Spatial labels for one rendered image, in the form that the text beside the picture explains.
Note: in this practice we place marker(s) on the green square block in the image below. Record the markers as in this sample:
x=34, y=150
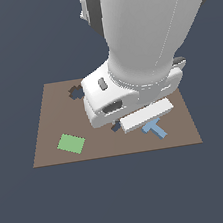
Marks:
x=71, y=143

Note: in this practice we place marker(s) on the blue T-shaped block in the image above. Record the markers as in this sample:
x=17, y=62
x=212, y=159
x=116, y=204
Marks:
x=155, y=128

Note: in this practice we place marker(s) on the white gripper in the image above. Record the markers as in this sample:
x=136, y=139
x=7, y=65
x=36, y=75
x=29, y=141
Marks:
x=146, y=115

